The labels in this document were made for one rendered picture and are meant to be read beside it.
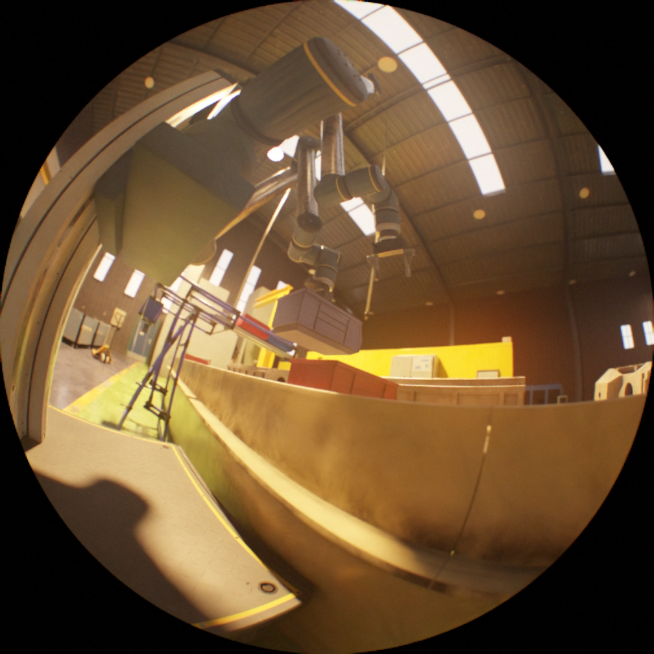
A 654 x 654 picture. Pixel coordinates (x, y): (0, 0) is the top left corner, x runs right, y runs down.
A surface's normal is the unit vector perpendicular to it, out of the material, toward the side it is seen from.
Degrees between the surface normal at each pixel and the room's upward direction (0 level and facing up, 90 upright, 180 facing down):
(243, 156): 154
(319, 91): 163
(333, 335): 92
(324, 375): 92
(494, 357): 90
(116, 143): 90
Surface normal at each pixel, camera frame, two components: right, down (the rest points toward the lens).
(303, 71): -0.35, 0.78
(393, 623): -0.69, -0.37
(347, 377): 0.69, -0.07
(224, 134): 0.11, 0.77
